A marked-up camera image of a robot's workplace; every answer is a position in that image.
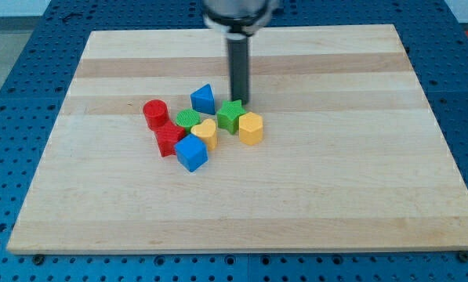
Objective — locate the green star block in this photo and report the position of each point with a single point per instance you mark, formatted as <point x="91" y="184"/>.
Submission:
<point x="228" y="115"/>

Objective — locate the red star block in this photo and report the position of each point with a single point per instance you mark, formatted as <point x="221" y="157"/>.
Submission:
<point x="168" y="136"/>

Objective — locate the blue triangle block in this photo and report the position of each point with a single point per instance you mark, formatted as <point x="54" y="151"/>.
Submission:
<point x="203" y="101"/>

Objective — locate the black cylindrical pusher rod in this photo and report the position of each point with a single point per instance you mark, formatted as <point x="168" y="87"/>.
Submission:
<point x="239" y="69"/>

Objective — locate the blue cube block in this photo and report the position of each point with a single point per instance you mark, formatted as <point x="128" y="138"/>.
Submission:
<point x="191" y="152"/>

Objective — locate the yellow hexagon block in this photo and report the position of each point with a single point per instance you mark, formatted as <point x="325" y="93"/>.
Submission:
<point x="250" y="128"/>

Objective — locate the wooden board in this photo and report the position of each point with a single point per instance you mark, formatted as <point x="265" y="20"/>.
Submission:
<point x="352" y="158"/>

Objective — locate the green cylinder block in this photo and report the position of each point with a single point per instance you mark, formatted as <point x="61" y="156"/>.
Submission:
<point x="187" y="119"/>

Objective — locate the red cylinder block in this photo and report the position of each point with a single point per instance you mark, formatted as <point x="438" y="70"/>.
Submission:
<point x="156" y="113"/>

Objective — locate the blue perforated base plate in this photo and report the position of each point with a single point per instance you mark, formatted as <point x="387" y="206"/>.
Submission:
<point x="31" y="97"/>

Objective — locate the yellow heart block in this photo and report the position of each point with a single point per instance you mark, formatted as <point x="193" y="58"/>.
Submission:
<point x="207" y="133"/>

